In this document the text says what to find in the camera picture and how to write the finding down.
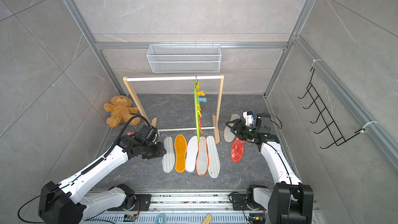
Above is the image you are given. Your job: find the grey striped insole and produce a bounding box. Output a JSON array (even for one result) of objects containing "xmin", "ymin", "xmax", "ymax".
[
  {"xmin": 206, "ymin": 136, "xmax": 220, "ymax": 178},
  {"xmin": 162, "ymin": 137, "xmax": 175, "ymax": 173}
]

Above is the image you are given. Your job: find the grey felt yellow-edged insole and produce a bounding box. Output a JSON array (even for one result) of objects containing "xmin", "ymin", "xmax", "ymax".
[{"xmin": 224, "ymin": 114, "xmax": 240, "ymax": 143}]

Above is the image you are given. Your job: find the red orange-edged insole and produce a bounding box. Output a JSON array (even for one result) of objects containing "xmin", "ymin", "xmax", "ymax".
[{"xmin": 231, "ymin": 138, "xmax": 245, "ymax": 163}]

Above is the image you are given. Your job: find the yellow fuzzy insole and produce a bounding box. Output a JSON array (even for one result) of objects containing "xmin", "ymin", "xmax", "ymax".
[{"xmin": 174, "ymin": 134, "xmax": 187, "ymax": 173}]

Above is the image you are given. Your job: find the white foam insole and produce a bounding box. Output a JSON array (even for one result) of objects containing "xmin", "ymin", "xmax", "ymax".
[{"xmin": 185, "ymin": 136, "xmax": 198, "ymax": 173}]

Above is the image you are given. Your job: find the grey felt orange-edged insole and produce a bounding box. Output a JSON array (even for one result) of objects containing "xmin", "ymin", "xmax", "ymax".
[{"xmin": 196, "ymin": 136, "xmax": 209, "ymax": 176}]

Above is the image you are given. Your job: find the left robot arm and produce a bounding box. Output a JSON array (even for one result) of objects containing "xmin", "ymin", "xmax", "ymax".
[{"xmin": 37, "ymin": 115, "xmax": 166, "ymax": 224}]

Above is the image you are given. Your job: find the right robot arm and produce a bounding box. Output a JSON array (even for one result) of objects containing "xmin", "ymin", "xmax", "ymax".
[{"xmin": 226, "ymin": 111, "xmax": 314, "ymax": 224}]

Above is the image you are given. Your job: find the green round clip hanger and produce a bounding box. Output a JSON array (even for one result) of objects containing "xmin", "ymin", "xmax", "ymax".
[{"xmin": 194, "ymin": 78, "xmax": 207, "ymax": 143}]

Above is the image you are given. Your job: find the brown teddy bear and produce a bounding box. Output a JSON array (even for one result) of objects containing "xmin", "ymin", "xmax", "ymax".
[{"xmin": 104, "ymin": 95, "xmax": 138, "ymax": 128}]

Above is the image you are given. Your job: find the black wall hook rack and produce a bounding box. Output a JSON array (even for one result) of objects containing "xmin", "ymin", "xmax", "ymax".
[{"xmin": 297, "ymin": 67, "xmax": 367, "ymax": 150}]

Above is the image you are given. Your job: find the white wire mesh basket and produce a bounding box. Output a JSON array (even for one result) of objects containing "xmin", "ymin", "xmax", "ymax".
[{"xmin": 147, "ymin": 44, "xmax": 222, "ymax": 73}]

